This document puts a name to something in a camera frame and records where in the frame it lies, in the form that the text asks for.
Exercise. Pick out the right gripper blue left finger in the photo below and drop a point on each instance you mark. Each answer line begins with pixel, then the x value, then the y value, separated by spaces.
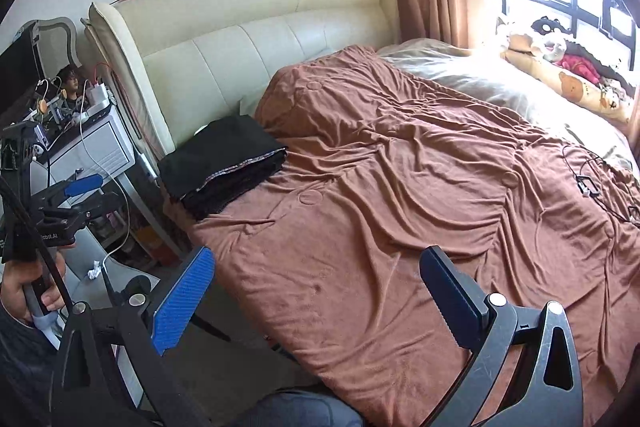
pixel 174 300

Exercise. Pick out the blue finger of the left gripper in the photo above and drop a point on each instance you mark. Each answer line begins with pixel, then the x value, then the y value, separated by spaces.
pixel 81 186
pixel 99 204

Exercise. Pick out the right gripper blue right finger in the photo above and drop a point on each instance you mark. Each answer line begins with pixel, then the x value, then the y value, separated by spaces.
pixel 458 297

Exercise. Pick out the black patterned pants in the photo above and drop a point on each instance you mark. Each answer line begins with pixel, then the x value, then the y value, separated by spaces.
pixel 223 161

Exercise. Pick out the dark sleeved left forearm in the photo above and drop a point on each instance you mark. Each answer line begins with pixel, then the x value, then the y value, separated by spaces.
pixel 27 361

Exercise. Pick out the person's left hand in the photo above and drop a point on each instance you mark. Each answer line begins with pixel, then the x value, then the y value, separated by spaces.
pixel 16 277

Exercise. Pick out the white bedside cabinet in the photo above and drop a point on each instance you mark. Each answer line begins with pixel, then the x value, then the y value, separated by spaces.
pixel 83 130

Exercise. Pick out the brown bed blanket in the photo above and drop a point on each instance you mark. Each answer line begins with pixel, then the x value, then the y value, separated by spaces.
pixel 324 256

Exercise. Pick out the cream padded headboard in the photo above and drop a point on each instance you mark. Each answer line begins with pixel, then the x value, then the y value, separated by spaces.
pixel 178 64

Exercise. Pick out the grey white bed sheet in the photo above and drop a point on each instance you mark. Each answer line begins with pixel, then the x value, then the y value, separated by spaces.
pixel 491 79

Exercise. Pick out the bear print long pillow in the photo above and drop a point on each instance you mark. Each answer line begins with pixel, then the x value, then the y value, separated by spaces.
pixel 565 67

